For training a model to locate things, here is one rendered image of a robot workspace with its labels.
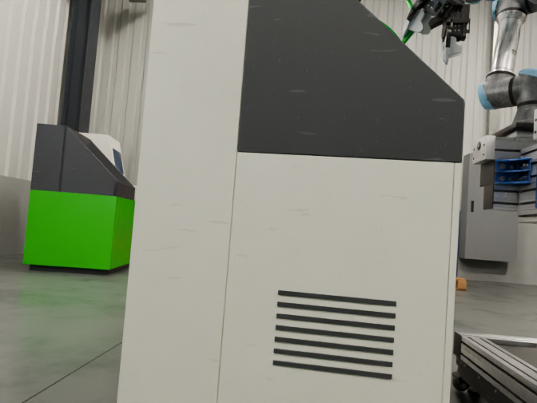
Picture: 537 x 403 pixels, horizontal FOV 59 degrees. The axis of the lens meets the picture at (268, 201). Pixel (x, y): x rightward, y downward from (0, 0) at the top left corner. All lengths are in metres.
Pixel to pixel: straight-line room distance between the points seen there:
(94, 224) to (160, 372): 3.74
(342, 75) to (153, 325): 0.84
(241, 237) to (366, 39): 0.62
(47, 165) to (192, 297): 4.03
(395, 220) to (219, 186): 0.47
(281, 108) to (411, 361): 0.73
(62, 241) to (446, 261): 4.31
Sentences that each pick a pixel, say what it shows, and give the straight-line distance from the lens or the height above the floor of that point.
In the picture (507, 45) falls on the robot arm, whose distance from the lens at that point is 2.22.
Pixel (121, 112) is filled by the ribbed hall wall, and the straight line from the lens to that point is 8.95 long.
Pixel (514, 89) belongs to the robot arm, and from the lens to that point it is 2.07.
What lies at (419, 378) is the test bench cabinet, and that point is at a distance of 1.29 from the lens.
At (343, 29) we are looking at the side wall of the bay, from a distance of 1.34.
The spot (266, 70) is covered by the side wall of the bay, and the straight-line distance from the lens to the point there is 1.32.
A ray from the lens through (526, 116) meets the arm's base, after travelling 2.02.
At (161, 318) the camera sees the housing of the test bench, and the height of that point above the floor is 0.33.
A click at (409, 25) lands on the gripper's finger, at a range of 1.55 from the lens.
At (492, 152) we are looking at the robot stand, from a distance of 1.92.
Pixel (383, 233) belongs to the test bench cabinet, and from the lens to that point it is 1.23.
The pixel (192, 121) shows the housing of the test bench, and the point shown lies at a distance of 1.33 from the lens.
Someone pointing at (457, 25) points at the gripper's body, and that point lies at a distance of 1.87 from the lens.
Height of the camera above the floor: 0.59
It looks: 3 degrees up
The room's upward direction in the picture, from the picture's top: 4 degrees clockwise
